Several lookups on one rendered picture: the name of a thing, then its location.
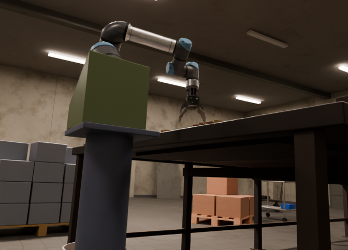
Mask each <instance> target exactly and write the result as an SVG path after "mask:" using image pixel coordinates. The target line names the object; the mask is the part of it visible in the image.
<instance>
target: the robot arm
mask: <svg viewBox="0 0 348 250"><path fill-rule="evenodd" d="M122 40H123V41H127V40H130V41H133V42H136V43H140V44H142V45H146V46H149V47H153V48H156V49H159V50H163V51H166V52H169V53H172V54H174V57H173V60H172V62H168V63H167V65H166V74H168V75H170V76H173V77H174V76H175V77H181V78H186V91H187V92H189V93H188V96H187V98H186V102H185V103H184V104H183V105H182V107H181V110H180V114H179V122H180V121H181V118H182V117H183V115H184V114H185V113H186V112H187V109H189V110H195V109H196V108H198V111H197V112H198V113H199V114H200V116H201V118H202V119H203V121H204V122H206V116H205V112H204V109H203V107H202V105H201V104H200V96H197V95H196V92H198V88H199V85H200V83H198V82H199V68H198V64H197V63H195V62H188V63H187V64H186V61H187V58H188V55H189V53H190V51H191V47H192V42H191V41H190V40H189V39H186V38H180V39H179V41H177V40H174V39H171V38H168V37H165V36H162V35H158V34H155V33H152V32H148V31H145V30H142V29H139V28H136V27H133V26H131V24H130V23H127V22H121V21H120V22H112V23H110V24H108V25H106V26H105V27H104V28H103V29H102V31H101V35H100V41H99V42H98V43H96V44H95V45H93V46H92V47H91V49H90V50H91V51H95V52H98V53H102V54H105V55H109V56H113V57H116V58H120V59H121V57H120V55H119V53H120V48H121V43H122ZM186 108H187V109H186Z"/></svg>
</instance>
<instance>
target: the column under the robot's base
mask: <svg viewBox="0 0 348 250"><path fill-rule="evenodd" d="M65 136H69V137H78V138H86V140H85V150H84V160H83V170H82V180H81V189H80V200H79V210H78V220H77V230H76V240H75V250H125V245H126V232H127V217H128V203H129V189H130V181H131V167H132V153H133V142H137V141H142V140H148V139H153V138H158V137H160V132H159V131H152V130H144V129H136V128H129V127H121V126H113V125H106V124H98V123H91V122H82V123H80V124H78V125H76V126H74V127H72V128H70V129H68V130H66V131H65Z"/></svg>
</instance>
